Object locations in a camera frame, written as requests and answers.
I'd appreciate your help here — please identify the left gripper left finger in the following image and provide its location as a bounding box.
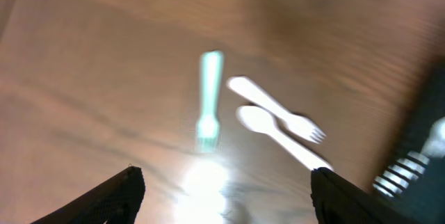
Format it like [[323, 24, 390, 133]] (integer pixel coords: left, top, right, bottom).
[[33, 166, 145, 224]]

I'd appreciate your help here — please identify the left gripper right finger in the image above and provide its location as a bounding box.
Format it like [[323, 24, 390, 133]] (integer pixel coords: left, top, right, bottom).
[[311, 168, 416, 224]]

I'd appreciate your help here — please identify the black plastic basket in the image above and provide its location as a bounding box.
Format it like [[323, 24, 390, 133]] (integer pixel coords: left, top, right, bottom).
[[373, 59, 444, 223]]

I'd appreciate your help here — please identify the white plastic fork top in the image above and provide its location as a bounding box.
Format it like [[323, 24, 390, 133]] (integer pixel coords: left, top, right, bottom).
[[226, 76, 327, 143]]

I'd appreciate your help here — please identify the white plastic fork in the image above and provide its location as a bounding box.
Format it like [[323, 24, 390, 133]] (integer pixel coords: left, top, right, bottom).
[[226, 76, 327, 143], [236, 106, 334, 171]]

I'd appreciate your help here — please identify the white plastic fork handle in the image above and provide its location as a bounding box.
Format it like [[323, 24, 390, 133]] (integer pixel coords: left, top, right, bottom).
[[195, 50, 225, 153]]

